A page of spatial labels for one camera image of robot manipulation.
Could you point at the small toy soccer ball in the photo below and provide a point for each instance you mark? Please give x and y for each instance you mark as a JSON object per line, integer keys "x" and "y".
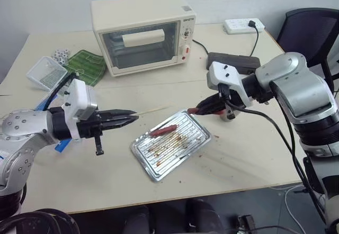
{"x": 57, "y": 53}
{"x": 56, "y": 57}
{"x": 65, "y": 51}
{"x": 63, "y": 60}

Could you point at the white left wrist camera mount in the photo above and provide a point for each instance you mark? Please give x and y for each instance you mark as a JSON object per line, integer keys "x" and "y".
{"x": 79, "y": 96}

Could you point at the white power strip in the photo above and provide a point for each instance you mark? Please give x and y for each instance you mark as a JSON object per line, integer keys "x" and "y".
{"x": 238, "y": 26}

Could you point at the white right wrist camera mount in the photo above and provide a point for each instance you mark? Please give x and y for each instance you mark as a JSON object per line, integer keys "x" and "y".
{"x": 225, "y": 75}

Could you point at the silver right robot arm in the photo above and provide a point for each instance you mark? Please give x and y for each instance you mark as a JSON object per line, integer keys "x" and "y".
{"x": 302, "y": 85}

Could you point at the blue tape strip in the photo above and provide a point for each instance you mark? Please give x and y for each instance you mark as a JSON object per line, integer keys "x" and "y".
{"x": 42, "y": 105}
{"x": 62, "y": 146}

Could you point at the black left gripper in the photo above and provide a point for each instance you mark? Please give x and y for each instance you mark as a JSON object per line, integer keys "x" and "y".
{"x": 88, "y": 128}

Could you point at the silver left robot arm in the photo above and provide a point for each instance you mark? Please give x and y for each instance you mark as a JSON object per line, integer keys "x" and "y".
{"x": 23, "y": 128}

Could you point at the green soccer field mat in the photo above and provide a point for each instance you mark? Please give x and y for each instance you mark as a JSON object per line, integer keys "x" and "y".
{"x": 87, "y": 64}

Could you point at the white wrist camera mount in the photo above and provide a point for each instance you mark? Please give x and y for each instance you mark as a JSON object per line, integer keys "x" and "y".
{"x": 79, "y": 96}
{"x": 225, "y": 75}

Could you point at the white mesh basket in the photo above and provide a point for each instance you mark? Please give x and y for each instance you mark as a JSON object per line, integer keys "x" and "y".
{"x": 46, "y": 73}

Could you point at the black mesh office chair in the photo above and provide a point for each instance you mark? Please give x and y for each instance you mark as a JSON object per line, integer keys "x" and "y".
{"x": 310, "y": 32}

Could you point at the red sausage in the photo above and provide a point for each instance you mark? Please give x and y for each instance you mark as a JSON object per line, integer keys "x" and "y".
{"x": 162, "y": 130}
{"x": 191, "y": 110}

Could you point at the small black floor device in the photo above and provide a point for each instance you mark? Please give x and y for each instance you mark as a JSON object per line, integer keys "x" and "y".
{"x": 246, "y": 222}

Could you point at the black power adapter brick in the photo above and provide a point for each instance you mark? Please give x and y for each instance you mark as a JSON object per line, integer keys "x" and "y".
{"x": 230, "y": 59}

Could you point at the thin wooden skewer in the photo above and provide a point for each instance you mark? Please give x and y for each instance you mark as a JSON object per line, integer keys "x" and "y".
{"x": 153, "y": 109}

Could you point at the cream toaster oven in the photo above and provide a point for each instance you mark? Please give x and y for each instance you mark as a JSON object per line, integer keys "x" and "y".
{"x": 132, "y": 14}

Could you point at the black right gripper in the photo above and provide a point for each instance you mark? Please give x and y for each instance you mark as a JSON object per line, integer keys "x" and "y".
{"x": 234, "y": 100}

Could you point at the ribbed metal baking tray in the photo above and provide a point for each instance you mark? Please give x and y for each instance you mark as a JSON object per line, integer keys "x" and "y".
{"x": 172, "y": 149}

